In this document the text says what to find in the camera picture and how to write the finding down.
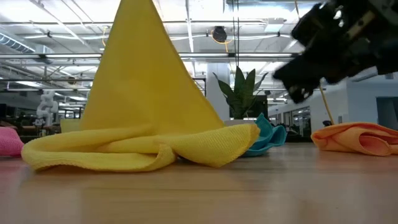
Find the yellow microfiber towel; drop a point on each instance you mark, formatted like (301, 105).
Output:
(140, 77)

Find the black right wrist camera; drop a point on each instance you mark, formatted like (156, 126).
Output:
(317, 25)

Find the orange microfiber towel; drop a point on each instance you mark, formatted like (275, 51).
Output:
(348, 138)

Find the black frame stand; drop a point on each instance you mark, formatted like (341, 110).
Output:
(203, 85)

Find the black monitor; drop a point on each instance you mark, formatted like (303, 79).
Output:
(261, 107)

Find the pink microfiber towel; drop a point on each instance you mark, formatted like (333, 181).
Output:
(9, 143)

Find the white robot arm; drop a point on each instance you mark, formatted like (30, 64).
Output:
(46, 107)

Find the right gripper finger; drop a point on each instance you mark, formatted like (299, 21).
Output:
(300, 81)

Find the snake plant in white pot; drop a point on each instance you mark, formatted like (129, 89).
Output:
(241, 93)

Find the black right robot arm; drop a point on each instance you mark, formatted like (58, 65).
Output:
(385, 9)

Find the blue microfiber towel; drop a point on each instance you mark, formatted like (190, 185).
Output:
(267, 137)

